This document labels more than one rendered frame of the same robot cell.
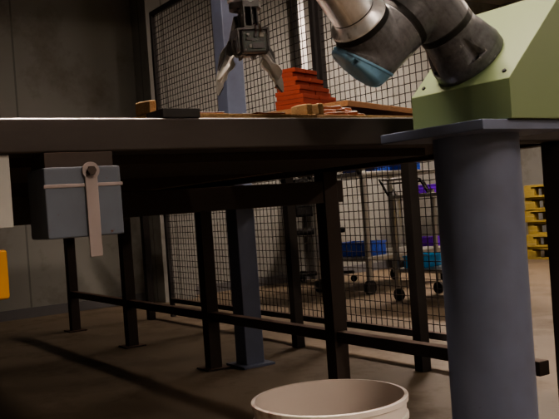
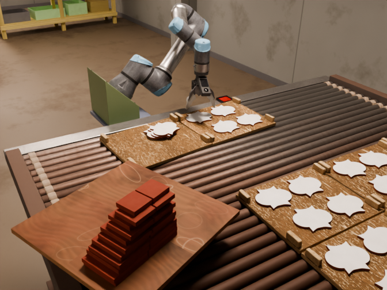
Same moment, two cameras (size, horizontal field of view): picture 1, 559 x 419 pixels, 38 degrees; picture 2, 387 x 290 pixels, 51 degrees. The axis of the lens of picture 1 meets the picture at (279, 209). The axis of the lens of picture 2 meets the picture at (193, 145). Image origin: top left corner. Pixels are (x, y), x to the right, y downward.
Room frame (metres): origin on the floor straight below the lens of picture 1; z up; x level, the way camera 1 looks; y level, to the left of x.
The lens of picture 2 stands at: (3.77, 0.05, 1.87)
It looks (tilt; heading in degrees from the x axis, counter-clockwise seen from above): 29 degrees down; 181
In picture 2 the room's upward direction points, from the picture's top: 1 degrees clockwise
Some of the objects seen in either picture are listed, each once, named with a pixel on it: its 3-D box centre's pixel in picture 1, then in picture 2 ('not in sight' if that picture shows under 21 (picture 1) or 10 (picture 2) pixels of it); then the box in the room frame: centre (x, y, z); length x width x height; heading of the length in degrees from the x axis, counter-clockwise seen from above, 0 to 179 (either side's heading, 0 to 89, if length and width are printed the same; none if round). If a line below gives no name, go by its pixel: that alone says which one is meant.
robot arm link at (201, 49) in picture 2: not in sight; (202, 51); (1.82, 0.05, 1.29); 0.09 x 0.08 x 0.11; 8
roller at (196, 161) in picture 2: not in sight; (251, 145); (2.04, 0.30, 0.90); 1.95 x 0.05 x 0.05; 123
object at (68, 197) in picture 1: (76, 204); not in sight; (1.43, 0.35, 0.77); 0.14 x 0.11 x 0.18; 123
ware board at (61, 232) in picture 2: (321, 117); (129, 221); (2.78, -0.16, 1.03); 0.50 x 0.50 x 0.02; 55
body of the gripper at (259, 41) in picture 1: (247, 31); (200, 81); (1.82, 0.04, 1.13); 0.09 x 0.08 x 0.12; 16
